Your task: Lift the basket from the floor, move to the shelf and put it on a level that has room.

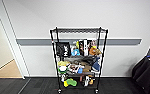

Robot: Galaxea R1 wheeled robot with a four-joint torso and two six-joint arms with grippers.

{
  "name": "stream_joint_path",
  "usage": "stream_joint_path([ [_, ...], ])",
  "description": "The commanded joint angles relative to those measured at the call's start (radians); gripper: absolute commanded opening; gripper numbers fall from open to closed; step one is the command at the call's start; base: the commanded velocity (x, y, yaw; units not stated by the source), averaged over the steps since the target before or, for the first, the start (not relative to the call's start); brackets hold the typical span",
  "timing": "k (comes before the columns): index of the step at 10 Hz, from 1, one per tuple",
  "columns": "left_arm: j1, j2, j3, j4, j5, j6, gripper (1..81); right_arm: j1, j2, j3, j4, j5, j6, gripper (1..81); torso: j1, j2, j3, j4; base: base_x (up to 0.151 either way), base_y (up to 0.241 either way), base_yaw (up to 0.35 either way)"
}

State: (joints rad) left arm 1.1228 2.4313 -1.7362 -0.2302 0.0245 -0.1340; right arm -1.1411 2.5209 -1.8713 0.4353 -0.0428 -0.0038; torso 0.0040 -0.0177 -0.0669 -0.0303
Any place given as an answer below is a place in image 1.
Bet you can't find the blue plush toy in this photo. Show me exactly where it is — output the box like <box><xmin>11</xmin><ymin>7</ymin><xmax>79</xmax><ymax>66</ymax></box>
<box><xmin>71</xmin><ymin>48</ymin><xmax>81</xmax><ymax>57</ymax></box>

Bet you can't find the black box white side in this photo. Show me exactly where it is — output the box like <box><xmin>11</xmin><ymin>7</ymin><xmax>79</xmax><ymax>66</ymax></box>
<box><xmin>78</xmin><ymin>39</ymin><xmax>89</xmax><ymax>57</ymax></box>

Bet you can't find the colourful printed packet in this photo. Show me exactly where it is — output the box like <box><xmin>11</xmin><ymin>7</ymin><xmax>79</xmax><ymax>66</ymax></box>
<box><xmin>66</xmin><ymin>63</ymin><xmax>79</xmax><ymax>73</ymax></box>

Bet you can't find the brown cardboard carton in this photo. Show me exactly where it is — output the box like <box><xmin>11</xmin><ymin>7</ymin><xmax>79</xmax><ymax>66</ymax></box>
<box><xmin>79</xmin><ymin>61</ymin><xmax>92</xmax><ymax>73</ymax></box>

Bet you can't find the small orange toy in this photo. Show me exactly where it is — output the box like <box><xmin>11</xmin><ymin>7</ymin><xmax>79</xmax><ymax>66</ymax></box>
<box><xmin>88</xmin><ymin>78</ymin><xmax>94</xmax><ymax>86</ymax></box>

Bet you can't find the yellow toy figure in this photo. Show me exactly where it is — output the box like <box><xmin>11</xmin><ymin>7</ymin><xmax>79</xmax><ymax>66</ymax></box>
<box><xmin>75</xmin><ymin>40</ymin><xmax>81</xmax><ymax>50</ymax></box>

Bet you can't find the orange plush toy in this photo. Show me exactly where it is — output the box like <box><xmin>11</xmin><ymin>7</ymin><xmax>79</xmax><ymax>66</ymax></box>
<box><xmin>89</xmin><ymin>46</ymin><xmax>103</xmax><ymax>57</ymax></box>

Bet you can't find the green white bowl stack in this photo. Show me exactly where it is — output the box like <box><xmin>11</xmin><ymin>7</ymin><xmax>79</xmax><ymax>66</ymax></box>
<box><xmin>58</xmin><ymin>65</ymin><xmax>68</xmax><ymax>74</ymax></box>

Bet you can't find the white bottle dark print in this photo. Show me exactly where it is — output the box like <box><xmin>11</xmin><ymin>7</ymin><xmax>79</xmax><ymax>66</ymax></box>
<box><xmin>83</xmin><ymin>75</ymin><xmax>90</xmax><ymax>87</ymax></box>

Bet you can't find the black wire shelf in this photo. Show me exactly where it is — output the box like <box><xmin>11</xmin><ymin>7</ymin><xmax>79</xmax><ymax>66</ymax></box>
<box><xmin>49</xmin><ymin>26</ymin><xmax>109</xmax><ymax>94</ymax></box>

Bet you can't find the yellow bag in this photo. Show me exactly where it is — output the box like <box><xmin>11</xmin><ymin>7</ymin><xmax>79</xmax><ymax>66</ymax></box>
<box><xmin>57</xmin><ymin>60</ymin><xmax>70</xmax><ymax>67</ymax></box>

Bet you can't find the blue cloth toy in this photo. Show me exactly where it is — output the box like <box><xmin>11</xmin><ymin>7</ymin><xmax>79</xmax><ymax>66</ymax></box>
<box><xmin>91</xmin><ymin>56</ymin><xmax>101</xmax><ymax>73</ymax></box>

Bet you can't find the small blue pouch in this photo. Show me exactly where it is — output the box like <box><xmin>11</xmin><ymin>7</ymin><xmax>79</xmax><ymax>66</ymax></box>
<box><xmin>76</xmin><ymin>67</ymin><xmax>84</xmax><ymax>74</ymax></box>

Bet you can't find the white box brown print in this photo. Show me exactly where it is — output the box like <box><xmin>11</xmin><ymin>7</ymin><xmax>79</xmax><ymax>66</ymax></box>
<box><xmin>87</xmin><ymin>39</ymin><xmax>98</xmax><ymax>49</ymax></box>

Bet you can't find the green yellow toy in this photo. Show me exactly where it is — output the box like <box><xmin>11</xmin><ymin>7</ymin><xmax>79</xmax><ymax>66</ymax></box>
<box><xmin>63</xmin><ymin>78</ymin><xmax>78</xmax><ymax>88</ymax></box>

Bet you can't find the white door frame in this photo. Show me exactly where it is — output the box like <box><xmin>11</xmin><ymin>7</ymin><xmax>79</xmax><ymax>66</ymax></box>
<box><xmin>0</xmin><ymin>0</ymin><xmax>30</xmax><ymax>79</ymax></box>

